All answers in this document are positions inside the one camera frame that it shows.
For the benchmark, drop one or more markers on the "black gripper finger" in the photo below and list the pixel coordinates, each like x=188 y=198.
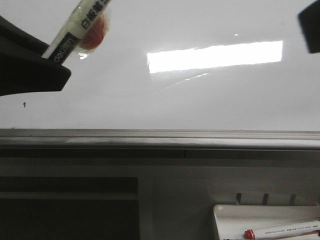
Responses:
x=309 y=21
x=22 y=67

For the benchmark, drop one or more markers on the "black whiteboard marker with magnet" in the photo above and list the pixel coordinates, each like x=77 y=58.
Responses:
x=78 y=24

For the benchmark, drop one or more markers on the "white whiteboard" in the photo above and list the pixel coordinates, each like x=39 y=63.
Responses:
x=199 y=73

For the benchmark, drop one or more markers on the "red capped whiteboard marker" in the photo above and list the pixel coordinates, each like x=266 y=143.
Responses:
x=283 y=231

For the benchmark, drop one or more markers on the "white plastic marker tray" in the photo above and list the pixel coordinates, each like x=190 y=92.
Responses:
x=231 y=221

